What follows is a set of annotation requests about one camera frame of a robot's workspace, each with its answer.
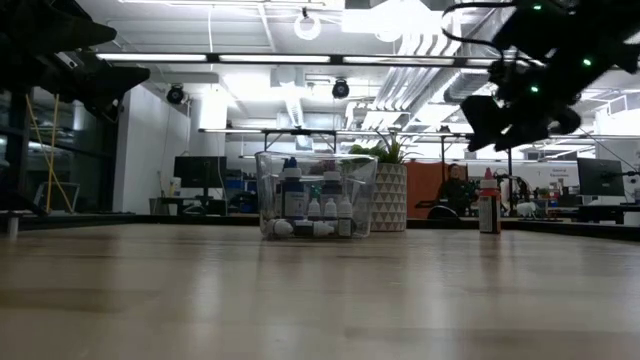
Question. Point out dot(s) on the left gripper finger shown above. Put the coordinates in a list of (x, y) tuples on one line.
[(70, 25), (100, 80)]

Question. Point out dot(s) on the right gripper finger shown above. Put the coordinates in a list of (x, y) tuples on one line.
[(530, 136), (482, 122)]

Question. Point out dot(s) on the clear plastic container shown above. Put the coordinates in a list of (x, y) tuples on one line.
[(360, 200)]

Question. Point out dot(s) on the large blue food colouring bottle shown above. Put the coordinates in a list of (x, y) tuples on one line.
[(292, 200)]

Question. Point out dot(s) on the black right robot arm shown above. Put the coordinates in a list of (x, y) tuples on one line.
[(600, 30)]

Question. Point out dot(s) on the large red food colouring bottle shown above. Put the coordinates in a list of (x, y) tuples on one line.
[(489, 210)]

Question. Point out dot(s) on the black metal rig stand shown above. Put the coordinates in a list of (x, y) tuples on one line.
[(300, 132), (450, 136)]

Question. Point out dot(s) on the linear ceiling light bar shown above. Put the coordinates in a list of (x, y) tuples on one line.
[(150, 57)]

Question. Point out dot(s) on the person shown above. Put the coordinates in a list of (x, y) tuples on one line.
[(455, 187)]

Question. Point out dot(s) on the black ceiling spotlight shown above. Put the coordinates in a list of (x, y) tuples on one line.
[(340, 89), (175, 94)]

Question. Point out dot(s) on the black computer monitor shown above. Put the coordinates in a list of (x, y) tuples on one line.
[(600, 177), (200, 172)]

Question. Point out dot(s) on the orange partition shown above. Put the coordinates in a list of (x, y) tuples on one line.
[(420, 190)]

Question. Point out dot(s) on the black desk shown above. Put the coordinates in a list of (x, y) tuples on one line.
[(600, 212)]

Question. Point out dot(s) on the succulent in white patterned pot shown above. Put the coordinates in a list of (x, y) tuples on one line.
[(392, 200)]

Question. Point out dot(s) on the blue storage bin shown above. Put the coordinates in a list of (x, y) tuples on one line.
[(232, 187)]

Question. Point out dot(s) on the grey chair frame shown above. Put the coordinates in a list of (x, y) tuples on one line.
[(59, 197)]

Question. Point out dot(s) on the black aluminium rig frame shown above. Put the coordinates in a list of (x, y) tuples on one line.
[(75, 221)]

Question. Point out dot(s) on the white cylinder post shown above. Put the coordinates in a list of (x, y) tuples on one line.
[(12, 227)]

